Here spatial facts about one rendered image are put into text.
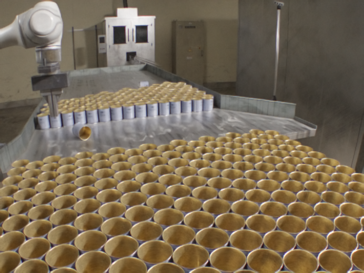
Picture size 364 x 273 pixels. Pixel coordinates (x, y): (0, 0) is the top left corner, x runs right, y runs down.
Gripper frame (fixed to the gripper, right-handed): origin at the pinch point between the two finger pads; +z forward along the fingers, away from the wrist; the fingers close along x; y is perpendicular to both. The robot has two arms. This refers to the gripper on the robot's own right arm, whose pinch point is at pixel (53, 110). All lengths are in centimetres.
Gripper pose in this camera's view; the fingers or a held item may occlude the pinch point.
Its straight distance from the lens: 103.1
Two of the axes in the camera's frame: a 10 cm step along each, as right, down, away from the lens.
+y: -3.0, -3.1, 9.0
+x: -9.5, 1.1, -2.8
